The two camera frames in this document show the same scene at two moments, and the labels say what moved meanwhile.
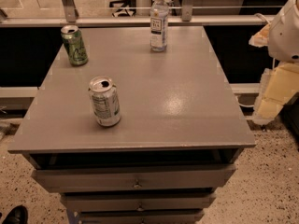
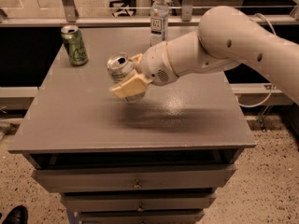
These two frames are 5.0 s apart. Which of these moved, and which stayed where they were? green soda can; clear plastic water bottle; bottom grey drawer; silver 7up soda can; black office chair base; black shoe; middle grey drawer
Moved: silver 7up soda can
Stayed: green soda can; middle grey drawer; clear plastic water bottle; black shoe; bottom grey drawer; black office chair base
